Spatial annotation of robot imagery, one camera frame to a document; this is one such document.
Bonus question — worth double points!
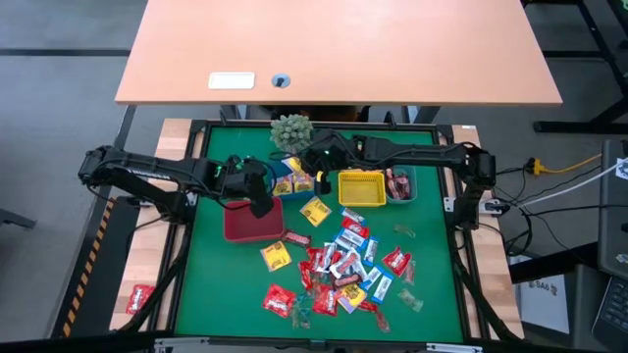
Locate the black floor platform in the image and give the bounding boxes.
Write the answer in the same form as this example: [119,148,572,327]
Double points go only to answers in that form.
[48,195,148,339]

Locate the brown PayDay bar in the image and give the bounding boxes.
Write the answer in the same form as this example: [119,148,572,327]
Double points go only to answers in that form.
[333,273,363,288]

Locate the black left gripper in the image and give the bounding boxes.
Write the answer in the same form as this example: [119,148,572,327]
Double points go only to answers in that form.
[213,156,276,219]

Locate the white rectangular desk plate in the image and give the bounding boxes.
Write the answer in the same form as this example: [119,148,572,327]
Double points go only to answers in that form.
[207,71,257,91]

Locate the large tan wooden desk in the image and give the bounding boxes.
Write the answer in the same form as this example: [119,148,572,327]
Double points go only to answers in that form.
[114,0,564,107]

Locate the blue white candy bar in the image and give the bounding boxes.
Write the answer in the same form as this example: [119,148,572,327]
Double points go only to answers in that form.
[333,227,367,252]
[370,272,395,305]
[360,266,384,291]
[362,236,380,268]

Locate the clear teal candy wrapper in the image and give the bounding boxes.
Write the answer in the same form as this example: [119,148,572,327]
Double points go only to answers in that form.
[297,293,314,328]

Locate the yellow floor cable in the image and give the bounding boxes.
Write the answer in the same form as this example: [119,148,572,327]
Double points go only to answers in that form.
[527,153,603,177]

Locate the black cable conduit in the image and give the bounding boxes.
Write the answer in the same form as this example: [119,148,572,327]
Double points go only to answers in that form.
[115,234,192,334]
[453,244,521,342]

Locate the yellow purple candy packet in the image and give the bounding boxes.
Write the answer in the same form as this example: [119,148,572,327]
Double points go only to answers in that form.
[336,282,368,314]

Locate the silver frame bracket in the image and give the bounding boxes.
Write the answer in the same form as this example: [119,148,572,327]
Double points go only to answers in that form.
[153,336,210,353]
[425,342,485,353]

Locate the black furniture foot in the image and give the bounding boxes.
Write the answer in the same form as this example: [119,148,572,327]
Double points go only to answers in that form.
[0,207,38,230]

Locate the black desk base frame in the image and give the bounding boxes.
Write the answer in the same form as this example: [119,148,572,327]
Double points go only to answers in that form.
[520,0,628,134]

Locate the yellow plastic basket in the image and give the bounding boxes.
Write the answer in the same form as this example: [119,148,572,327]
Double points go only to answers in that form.
[337,171,388,208]

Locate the blue plastic bin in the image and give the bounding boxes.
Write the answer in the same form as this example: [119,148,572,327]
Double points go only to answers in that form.
[267,156,325,201]

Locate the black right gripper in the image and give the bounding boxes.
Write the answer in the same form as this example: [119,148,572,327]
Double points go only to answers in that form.
[301,129,362,196]

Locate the black aluminium table frame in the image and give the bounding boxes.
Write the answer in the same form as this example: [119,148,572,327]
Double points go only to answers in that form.
[146,117,524,353]

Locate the yellow black hazard tape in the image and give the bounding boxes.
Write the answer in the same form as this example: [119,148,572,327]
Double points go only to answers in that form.
[61,198,115,338]

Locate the black floor cable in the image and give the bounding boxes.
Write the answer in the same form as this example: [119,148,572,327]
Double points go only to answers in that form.
[499,204,600,256]

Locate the green table mat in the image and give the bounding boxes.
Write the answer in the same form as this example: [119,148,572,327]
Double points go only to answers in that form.
[174,126,465,344]

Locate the small teal plastic bin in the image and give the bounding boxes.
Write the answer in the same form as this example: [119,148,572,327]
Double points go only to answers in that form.
[384,165,419,205]

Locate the clear green candy wrapper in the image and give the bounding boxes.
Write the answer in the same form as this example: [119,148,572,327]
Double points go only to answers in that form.
[396,287,424,314]

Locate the black keyboard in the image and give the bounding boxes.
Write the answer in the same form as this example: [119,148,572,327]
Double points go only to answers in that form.
[591,277,628,352]

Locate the pink plastic bin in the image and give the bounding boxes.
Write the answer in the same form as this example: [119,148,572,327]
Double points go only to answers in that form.
[223,196,287,245]

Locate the dark red candy packet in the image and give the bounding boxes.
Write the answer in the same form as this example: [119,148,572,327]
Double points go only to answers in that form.
[282,230,312,248]

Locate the white floor cable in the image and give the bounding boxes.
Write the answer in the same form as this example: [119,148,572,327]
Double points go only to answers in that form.
[519,161,620,207]

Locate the artificial green plant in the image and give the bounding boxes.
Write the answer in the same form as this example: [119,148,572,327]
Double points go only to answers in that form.
[269,113,315,156]

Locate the white power strip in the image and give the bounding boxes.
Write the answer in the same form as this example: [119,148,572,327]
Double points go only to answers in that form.
[478,198,511,217]

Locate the red Skittles packet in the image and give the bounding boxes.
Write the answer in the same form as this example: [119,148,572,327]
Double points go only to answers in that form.
[261,282,298,319]
[312,284,340,317]
[125,283,156,316]

